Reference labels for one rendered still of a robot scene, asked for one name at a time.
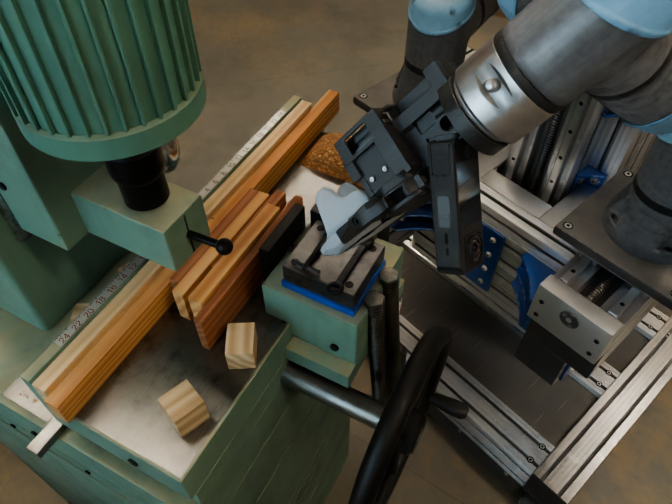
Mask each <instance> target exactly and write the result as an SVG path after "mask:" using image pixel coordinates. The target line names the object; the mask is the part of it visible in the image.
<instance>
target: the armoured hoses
mask: <svg viewBox="0 0 672 504"><path fill-rule="evenodd" d="M378 275H379V284H381V285H382V288H383V290H382V291H383V294H382V292H380V291H378V290H373V291H369V292H367V293H366V295H365V297H364V306H366V307H367V309H368V312H369V313H368V315H369V316H368V317H369V318H368V320H369V321H368V323H369V324H368V325H369V326H368V330H369V331H368V332H369V333H368V335H369V336H368V337H369V338H368V339H369V340H368V344H369V345H368V346H369V347H368V348H369V362H370V374H371V386H372V397H373V398H375V399H377V400H379V401H381V402H383V403H385V404H386V403H387V401H388V399H389V396H390V394H391V392H392V390H393V388H394V386H395V384H396V382H397V380H398V378H399V376H400V374H401V372H402V370H403V368H404V366H405V363H406V355H407V348H406V347H405V346H403V345H400V326H399V325H400V324H399V287H398V286H399V285H398V283H399V282H398V271H396V270H395V269H394V268H391V267H387V268H383V269H382V270H380V272H379V274H378Z"/></svg>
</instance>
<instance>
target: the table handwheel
mask: <svg viewBox="0 0 672 504"><path fill-rule="evenodd" d="M451 340H452V333H451V330H450V328H449V327H448V326H447V325H445V324H443V323H437V324H434V325H432V326H431V327H430V328H429V329H428V330H427V331H426V332H425V333H424V334H423V336H422V337H421V339H420V340H419V342H418V343H417V345H416V347H415V348H414V350H413V352H412V353H411V355H410V357H409V359H408V361H407V362H406V364H405V366H404V368H403V370H402V372H401V374H400V376H399V378H398V380H397V382H396V384H395V386H394V388H393V390H392V392H391V394H390V396H389V399H388V401H387V403H386V404H385V403H383V402H381V401H379V400H377V399H375V398H373V397H371V396H369V395H367V394H364V393H362V392H360V391H358V390H356V389H354V388H352V387H350V386H349V387H348V388H346V387H344V386H342V385H340V384H338V383H336V382H334V381H332V380H330V379H327V378H325V377H323V376H321V375H319V374H317V373H315V372H313V371H311V370H309V369H307V368H305V367H302V366H300V365H298V364H296V363H294V362H292V361H289V362H288V363H287V364H286V366H285V367H284V369H283V372H282V374H281V379H280V381H281V383H282V384H284V385H286V386H288V387H290V388H292V389H294V390H296V391H298V392H300V393H302V394H304V395H306V396H308V397H310V398H312V399H314V400H316V401H319V402H321V403H323V404H325V405H327V406H329V407H331V408H333V409H335V410H337V411H339V412H341V413H343V414H345V415H347V416H349V417H351V418H353V419H355V420H357V421H359V422H361V423H363V424H365V425H367V426H369V427H371V428H373V429H375V430H374V433H373V435H372V438H371V440H370V442H369V445H368V447H367V450H366V453H365V455H364V458H363V460H362V463H361V466H360V468H359V471H358V474H357V477H356V480H355V483H354V486H353V489H352V492H351V496H350V499H349V503H348V504H387V502H388V500H389V498H390V496H391V494H392V492H393V490H394V488H395V486H396V484H397V481H398V479H399V477H400V475H401V473H402V471H403V468H404V466H405V464H406V462H407V460H408V457H409V455H410V454H413V452H414V451H415V449H416V447H417V444H418V442H419V440H420V438H421V435H422V433H423V430H424V428H425V425H426V422H427V416H426V415H427V412H428V410H429V407H430V405H431V403H429V402H428V401H429V398H430V396H431V393H432V392H436V389H437V386H438V383H439V381H440V378H441V375H442V372H443V369H444V366H445V363H446V360H447V357H448V354H449V350H450V346H451Z"/></svg>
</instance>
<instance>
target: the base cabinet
mask: <svg viewBox="0 0 672 504"><path fill-rule="evenodd" d="M349 429H350V417H349V416H347V415H345V414H343V413H341V412H339V411H337V410H335V409H333V408H331V407H329V406H327V405H325V404H323V403H321V402H319V401H316V400H314V399H312V398H310V397H308V396H306V395H304V394H302V393H300V392H298V391H297V393H296V394H295V396H294V398H293V399H292V401H291V402H290V404H289V406H288V407H287V409H286V410H285V412H284V414H283V415H282V417H281V418H280V420H279V422H278V423H277V425H276V426H275V428H274V430H273V431H272V433H271V434H270V436H269V438H268V439H267V441H266V442H265V444H264V446H263V447H262V449H261V450H260V452H259V454H258V455H257V457H256V458H255V460H254V462H253V463H252V465H251V466H250V468H249V470H248V471H247V473H246V474H245V476H244V478H243V479H242V481H241V482H240V484H239V486H238V487H237V489H236V491H235V492H234V494H233V495H232V497H231V499H230V500H229V502H228V503H227V504H324V502H325V500H326V498H327V496H328V494H329V492H330V490H331V488H332V486H333V485H334V483H335V481H336V479H337V477H338V475H339V473H340V471H341V469H342V467H343V465H344V463H345V462H346V460H347V458H348V452H349ZM34 438H35V437H34V436H33V435H32V434H31V433H30V432H29V431H27V430H25V429H24V428H22V427H20V426H19V425H17V424H16V423H14V422H12V421H11V420H9V419H8V418H6V417H4V416H3V415H1V414H0V441H1V442H2V443H4V444H5V445H6V446H7V447H8V448H9V449H10V450H11V451H12V452H13V453H14V454H16V455H17V456H18V457H19V458H20V459H21V460H22V461H23V462H24V463H25V464H26V465H27V466H29V467H30V468H31V469H32V470H33V471H34V472H35V473H36V474H37V475H38V476H39V477H41V478H42V479H43V480H44V481H45V482H46V483H47V484H48V485H49V486H50V487H51V488H52V489H54V490H55V491H56V492H57V493H58V494H59V495H60V496H61V497H62V498H63V499H64V500H66V501H67V502H68V503H69V504H145V503H143V502H142V501H140V500H138V499H137V498H135V497H133V496H132V495H130V494H129V493H127V492H125V491H124V490H122V489H121V488H119V487H117V486H116V485H114V484H112V483H111V482H109V481H108V480H106V479H104V478H103V477H101V476H100V475H98V474H96V473H95V472H93V471H91V470H90V469H88V468H87V467H85V466H83V465H82V464H80V463H79V462H77V461H75V460H74V459H72V458H71V457H69V456H67V455H66V454H64V453H62V452H61V451H59V450H58V449H56V448H54V447H53V446H51V447H50V449H49V450H48V451H47V452H46V453H45V454H44V456H43V457H42V458H38V457H37V456H35V455H34V454H32V453H30V452H29V451H28V450H27V449H26V447H27V446H28V445H29V443H30V442H31V441H32V440H33V439H34Z"/></svg>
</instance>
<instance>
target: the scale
mask: <svg viewBox="0 0 672 504"><path fill-rule="evenodd" d="M285 113H286V112H284V111H281V110H278V111H277V112H276V113H275V115H274V116H273V117H272V118H271V119H270V120H269V121H268V122H267V123H266V124H265V125H264V126H263V127H262V128H261V129H260V130H259V131H258V132H257V133H256V134H255V135H254V136H253V137H252V138H251V139H250V140H249V141H248V142H247V143H246V144H245V145H244V146H243V147H242V148H241V149H240V150H239V151H238V152H237V153H236V154H235V155H234V157H233V158H232V159H231V160H230V161H229V162H228V163H227V164H226V165H225V166H224V167H223V168H222V169H221V170H220V171H219V172H218V173H217V174H216V175H215V176H214V177H213V178H212V179H211V180H210V181H209V182H208V183H207V184H206V185H205V186H204V187H203V188H202V189H201V190H200V191H199V192H198V194H199V195H201V197H202V200H203V199H204V198H205V196H206V195H207V194H208V193H209V192H210V191H211V190H212V189H213V188H214V187H215V186H216V185H217V184H218V183H219V182H220V181H221V180H222V179H223V178H224V177H225V176H226V175H227V174H228V173H229V171H230V170H231V169H232V168H233V167H234V166H235V165H236V164H237V163H238V162H239V161H240V160H241V159H242V158H243V157H244V156H245V155H246V154H247V153H248V152H249V151H250V150H251V149H252V147H253V146H254V145H255V144H256V143H257V142H258V141H259V140H260V139H261V138H262V137H263V136H264V135H265V134H266V133H267V132H268V131H269V130H270V129H271V128H272V127H273V126H274V125H275V123H276V122H277V121H278V120H279V119H280V118H281V117H282V116H283V115H284V114H285ZM145 259H146V258H144V257H142V256H140V255H137V256H136V257H135V258H134V259H133V260H132V261H131V262H130V263H129V264H128V265H127V266H126V267H125V268H124V269H123V270H122V271H121V272H120V273H119V274H118V275H117V276H116V277H115V278H114V279H113V280H112V281H111V283H110V284H109V285H108V286H107V287H106V288H105V289H104V290H103V291H102V292H101V293H100V294H99V295H98V296H97V297H96V298H95V299H94V300H93V301H92V302H91V303H90V304H89V305H88V306H87V307H86V308H85V309H84V310H83V311H82V312H81V313H80V314H79V315H78V316H77V317H76V318H75V319H74V320H73V321H72V322H71V323H70V325H69V326H68V327H67V328H66V329H65V330H64V331H63V332H62V333H61V334H60V335H59V336H58V337H57V338H56V339H55V340H54V341H53V343H55V344H57V345H59V346H60V347H62V346H63V345H64V344H65V342H66V341H67V340H68V339H69V338H70V337H71V336H72V335H73V334H74V333H75V332H76V331H77V330H78V329H79V328H80V327H81V326H82V325H83V324H84V323H85V322H86V321H87V320H88V319H89V317H90V316H91V315H92V314H93V313H94V312H95V311H96V310H97V309H98V308H99V307H100V306H101V305H102V304H103V303H104V302H105V301H106V300H107V299H108V298H109V297H110V296H111V295H112V293H113V292H114V291H115V290H116V289H117V288H118V287H119V286H120V285H121V284H122V283H123V282H124V281H125V280H126V279H127V278H128V277H129V276H130V275H131V274H132V273H133V272H134V271H135V269H136V268H137V267H138V266H139V265H140V264H141V263H142V262H143V261H144V260H145Z"/></svg>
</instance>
